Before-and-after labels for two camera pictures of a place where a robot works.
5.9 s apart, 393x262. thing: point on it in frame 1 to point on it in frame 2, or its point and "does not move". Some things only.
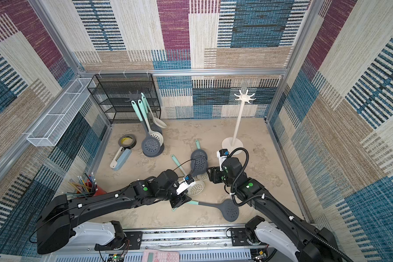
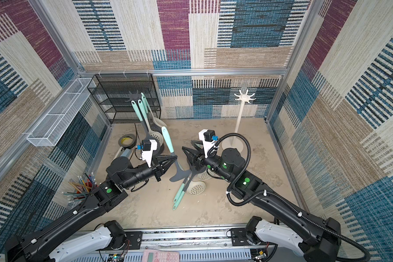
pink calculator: x=154 y=255 does not move
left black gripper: x=180 y=201 to x=158 y=170
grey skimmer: x=150 y=144 does not move
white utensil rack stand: x=232 y=143 does not move
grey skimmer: x=228 y=207 to x=180 y=173
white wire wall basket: x=48 y=132 does not move
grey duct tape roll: x=130 y=136 does not move
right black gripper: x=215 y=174 to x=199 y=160
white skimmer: x=153 y=134 does not move
